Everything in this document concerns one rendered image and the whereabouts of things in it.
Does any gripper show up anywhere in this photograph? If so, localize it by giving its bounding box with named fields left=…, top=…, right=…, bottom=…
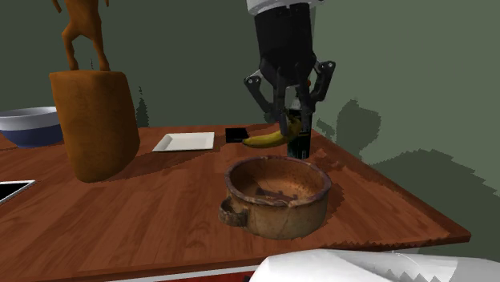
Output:
left=243, top=2, right=337, bottom=136

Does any black bottle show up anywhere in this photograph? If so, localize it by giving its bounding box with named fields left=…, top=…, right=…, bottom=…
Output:
left=286, top=99, right=312, bottom=160

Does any yellow banana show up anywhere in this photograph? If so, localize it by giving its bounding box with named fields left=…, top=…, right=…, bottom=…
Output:
left=242, top=116, right=304, bottom=149

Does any black square block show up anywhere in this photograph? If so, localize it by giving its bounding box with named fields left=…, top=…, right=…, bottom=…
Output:
left=224, top=127, right=250, bottom=144

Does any white square plate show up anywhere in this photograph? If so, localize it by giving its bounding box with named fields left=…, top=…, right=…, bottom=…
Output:
left=151, top=131, right=216, bottom=153

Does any brown wooden table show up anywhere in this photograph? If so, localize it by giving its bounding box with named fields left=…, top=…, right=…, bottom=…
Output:
left=0, top=123, right=472, bottom=282

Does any brown figure on round base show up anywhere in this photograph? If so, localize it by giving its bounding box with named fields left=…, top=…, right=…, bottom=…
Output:
left=48, top=0, right=141, bottom=184

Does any blue and white bowl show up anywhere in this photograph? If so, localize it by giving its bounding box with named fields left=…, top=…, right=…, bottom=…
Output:
left=0, top=106, right=64, bottom=149

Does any brown clay pot with handle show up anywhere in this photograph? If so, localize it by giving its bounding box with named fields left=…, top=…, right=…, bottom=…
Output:
left=218, top=155, right=333, bottom=241

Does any black tablet with white frame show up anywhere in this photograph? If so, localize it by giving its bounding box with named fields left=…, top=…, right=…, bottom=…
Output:
left=0, top=179, right=37, bottom=206

